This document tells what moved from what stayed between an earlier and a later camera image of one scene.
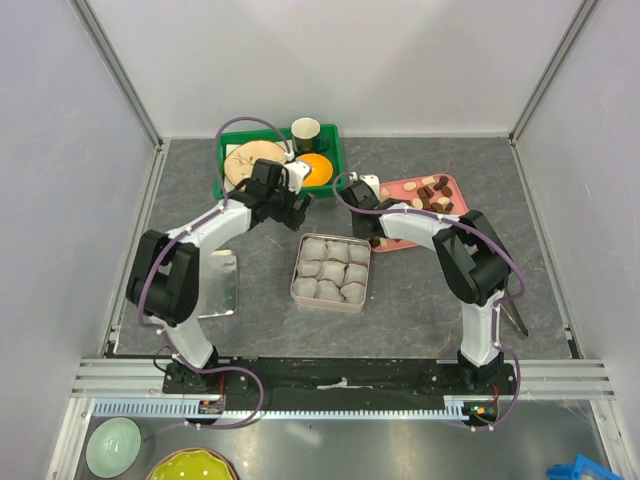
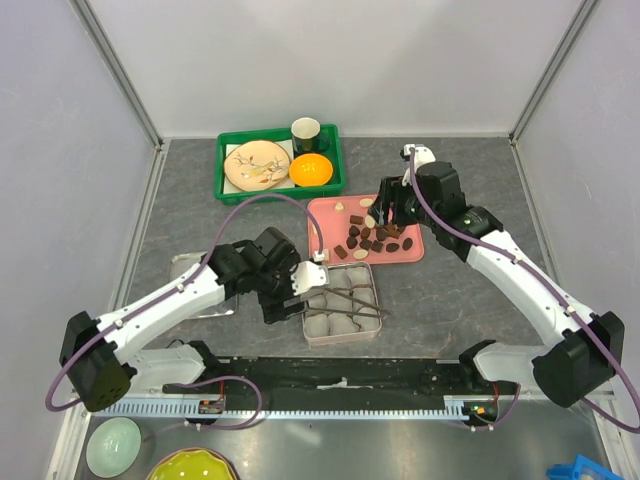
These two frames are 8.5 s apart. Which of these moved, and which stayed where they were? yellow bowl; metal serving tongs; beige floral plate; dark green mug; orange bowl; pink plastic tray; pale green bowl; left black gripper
Moved: pink plastic tray; left black gripper; metal serving tongs
Stayed: orange bowl; yellow bowl; pale green bowl; dark green mug; beige floral plate
